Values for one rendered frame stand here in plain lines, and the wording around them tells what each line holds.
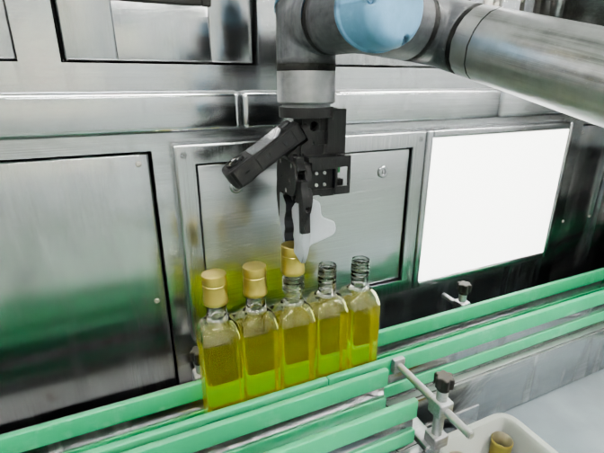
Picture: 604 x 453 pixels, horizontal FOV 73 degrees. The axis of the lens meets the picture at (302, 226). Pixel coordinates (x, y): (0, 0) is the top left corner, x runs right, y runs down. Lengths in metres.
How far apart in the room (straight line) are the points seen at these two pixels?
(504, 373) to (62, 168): 0.86
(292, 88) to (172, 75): 0.21
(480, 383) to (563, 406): 0.25
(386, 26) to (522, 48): 0.13
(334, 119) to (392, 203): 0.31
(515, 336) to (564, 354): 0.16
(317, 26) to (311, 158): 0.15
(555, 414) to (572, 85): 0.78
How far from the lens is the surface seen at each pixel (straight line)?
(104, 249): 0.71
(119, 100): 0.64
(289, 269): 0.59
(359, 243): 0.81
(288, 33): 0.53
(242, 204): 0.68
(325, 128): 0.56
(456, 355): 0.85
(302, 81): 0.52
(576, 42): 0.44
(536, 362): 1.02
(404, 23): 0.45
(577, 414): 1.10
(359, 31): 0.43
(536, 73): 0.45
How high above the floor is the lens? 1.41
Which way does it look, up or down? 19 degrees down
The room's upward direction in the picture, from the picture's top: straight up
